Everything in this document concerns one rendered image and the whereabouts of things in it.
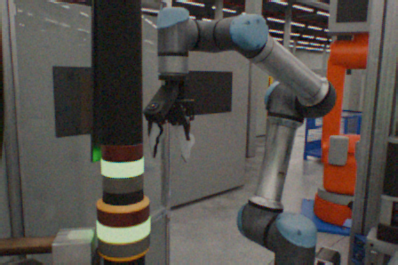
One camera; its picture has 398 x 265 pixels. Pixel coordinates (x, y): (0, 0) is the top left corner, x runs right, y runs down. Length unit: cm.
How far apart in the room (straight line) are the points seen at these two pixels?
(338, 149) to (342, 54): 104
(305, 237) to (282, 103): 40
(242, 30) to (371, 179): 60
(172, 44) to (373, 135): 64
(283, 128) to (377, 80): 29
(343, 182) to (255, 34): 354
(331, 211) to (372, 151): 318
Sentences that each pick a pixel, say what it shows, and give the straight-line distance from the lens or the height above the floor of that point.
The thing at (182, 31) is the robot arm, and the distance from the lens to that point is 84.
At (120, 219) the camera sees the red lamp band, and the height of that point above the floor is 157.
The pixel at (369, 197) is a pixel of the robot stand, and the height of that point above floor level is 134.
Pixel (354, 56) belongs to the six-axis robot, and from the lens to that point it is 423.
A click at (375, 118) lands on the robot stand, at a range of 112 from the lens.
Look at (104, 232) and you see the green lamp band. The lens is 30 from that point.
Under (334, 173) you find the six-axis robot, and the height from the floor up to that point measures 61.
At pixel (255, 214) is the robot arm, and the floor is 125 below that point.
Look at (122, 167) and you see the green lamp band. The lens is 28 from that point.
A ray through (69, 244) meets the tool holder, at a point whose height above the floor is 155.
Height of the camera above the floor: 168
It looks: 10 degrees down
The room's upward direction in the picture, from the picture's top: 1 degrees clockwise
